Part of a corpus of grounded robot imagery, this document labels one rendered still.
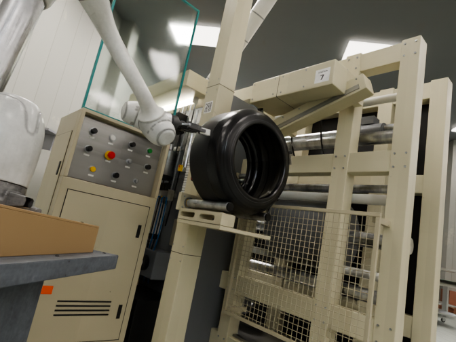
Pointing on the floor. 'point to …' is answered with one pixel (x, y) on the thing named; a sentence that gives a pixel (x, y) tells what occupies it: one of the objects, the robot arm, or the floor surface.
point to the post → (226, 75)
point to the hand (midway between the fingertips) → (203, 131)
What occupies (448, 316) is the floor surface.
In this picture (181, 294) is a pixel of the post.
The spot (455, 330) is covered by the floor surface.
